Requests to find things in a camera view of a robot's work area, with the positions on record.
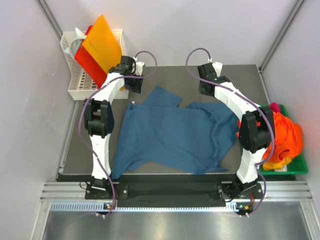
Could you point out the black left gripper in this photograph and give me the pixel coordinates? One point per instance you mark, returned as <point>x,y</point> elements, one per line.
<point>134,88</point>

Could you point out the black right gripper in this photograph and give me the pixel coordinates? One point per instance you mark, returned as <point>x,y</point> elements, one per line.
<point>200,90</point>

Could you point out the blue t shirt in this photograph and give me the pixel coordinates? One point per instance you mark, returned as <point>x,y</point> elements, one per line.
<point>193,139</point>

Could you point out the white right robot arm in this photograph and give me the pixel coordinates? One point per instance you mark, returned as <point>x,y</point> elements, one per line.
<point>227,93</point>

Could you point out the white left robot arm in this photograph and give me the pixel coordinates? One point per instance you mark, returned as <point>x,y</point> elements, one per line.
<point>99,122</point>

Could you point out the red plastic board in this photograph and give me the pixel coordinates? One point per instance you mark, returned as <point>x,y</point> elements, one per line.
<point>91,67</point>

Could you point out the orange plastic board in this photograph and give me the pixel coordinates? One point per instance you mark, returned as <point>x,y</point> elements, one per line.
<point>102,45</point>

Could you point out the white perforated plastic basket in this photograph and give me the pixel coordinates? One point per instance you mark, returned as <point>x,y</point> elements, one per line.
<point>81,84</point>

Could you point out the pink t shirt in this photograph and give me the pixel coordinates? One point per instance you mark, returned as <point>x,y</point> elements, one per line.
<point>276,108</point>

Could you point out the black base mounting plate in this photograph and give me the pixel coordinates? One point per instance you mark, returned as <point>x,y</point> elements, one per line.
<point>178,190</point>

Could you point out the orange t shirt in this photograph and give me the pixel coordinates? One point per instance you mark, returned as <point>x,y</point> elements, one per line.
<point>256,136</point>

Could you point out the yellow t shirt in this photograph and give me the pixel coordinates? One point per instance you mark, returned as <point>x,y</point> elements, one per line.
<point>281,166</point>

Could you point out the green plastic bin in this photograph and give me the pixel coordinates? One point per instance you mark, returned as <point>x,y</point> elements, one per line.
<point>297,162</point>

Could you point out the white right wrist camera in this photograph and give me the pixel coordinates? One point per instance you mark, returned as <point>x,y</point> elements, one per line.
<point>217,66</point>

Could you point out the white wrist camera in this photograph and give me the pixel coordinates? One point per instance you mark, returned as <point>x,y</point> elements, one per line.
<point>217,66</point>
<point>138,67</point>

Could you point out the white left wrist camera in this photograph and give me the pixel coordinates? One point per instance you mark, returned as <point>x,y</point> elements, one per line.
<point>138,67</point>

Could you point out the light blue plastic ring tool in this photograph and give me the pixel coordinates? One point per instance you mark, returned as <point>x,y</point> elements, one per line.
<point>78,37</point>

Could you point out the grey slotted cable duct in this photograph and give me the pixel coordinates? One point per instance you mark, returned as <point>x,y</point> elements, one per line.
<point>104,207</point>

